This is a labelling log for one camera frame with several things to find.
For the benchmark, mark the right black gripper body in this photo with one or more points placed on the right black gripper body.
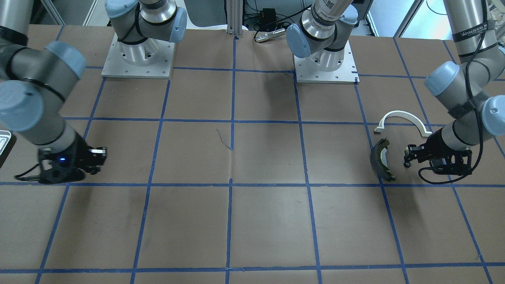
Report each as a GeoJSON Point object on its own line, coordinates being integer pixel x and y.
{"type": "Point", "coordinates": [80, 152]}

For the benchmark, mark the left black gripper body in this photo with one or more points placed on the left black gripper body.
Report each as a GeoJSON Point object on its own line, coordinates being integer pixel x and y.
{"type": "Point", "coordinates": [437, 147]}

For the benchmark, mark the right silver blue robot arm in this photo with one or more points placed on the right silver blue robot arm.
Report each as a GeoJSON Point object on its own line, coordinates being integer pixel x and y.
{"type": "Point", "coordinates": [36, 83]}

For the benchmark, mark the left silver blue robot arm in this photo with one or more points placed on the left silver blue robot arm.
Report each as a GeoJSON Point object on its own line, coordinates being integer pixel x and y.
{"type": "Point", "coordinates": [460, 88]}

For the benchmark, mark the ribbed silver metal tray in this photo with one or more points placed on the ribbed silver metal tray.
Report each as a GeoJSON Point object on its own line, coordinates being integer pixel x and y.
{"type": "Point", "coordinates": [5, 138]}

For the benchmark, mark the green brake shoe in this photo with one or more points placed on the green brake shoe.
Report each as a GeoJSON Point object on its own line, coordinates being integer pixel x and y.
{"type": "Point", "coordinates": [378, 160]}

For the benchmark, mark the silver metal cylinder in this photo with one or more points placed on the silver metal cylinder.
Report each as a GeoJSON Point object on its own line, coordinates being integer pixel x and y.
{"type": "Point", "coordinates": [270, 35]}

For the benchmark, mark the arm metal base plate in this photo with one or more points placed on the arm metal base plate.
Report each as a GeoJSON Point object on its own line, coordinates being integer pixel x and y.
{"type": "Point", "coordinates": [327, 67]}
{"type": "Point", "coordinates": [151, 59]}

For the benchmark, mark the aluminium frame post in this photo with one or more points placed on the aluminium frame post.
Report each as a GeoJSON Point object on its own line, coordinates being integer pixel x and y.
{"type": "Point", "coordinates": [234, 13]}

